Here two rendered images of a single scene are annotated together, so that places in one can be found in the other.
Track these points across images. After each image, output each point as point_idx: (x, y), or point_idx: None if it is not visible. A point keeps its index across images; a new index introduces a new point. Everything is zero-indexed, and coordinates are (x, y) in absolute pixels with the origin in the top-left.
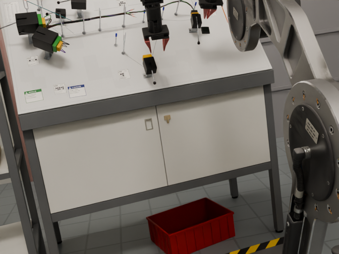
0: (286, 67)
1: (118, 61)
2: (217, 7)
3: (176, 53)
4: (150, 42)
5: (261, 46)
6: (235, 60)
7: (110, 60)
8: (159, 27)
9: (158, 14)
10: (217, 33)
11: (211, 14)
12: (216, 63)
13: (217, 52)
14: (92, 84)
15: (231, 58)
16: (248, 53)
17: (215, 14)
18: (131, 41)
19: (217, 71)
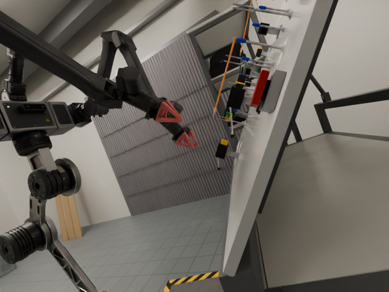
0: (45, 208)
1: (244, 132)
2: (292, 29)
3: (246, 139)
4: (183, 141)
5: (250, 191)
6: (238, 189)
7: (245, 130)
8: (172, 134)
9: (163, 126)
10: (260, 116)
11: (167, 121)
12: (238, 175)
13: (245, 157)
14: (238, 147)
15: (239, 181)
16: (242, 189)
17: (280, 59)
18: (252, 112)
19: (233, 190)
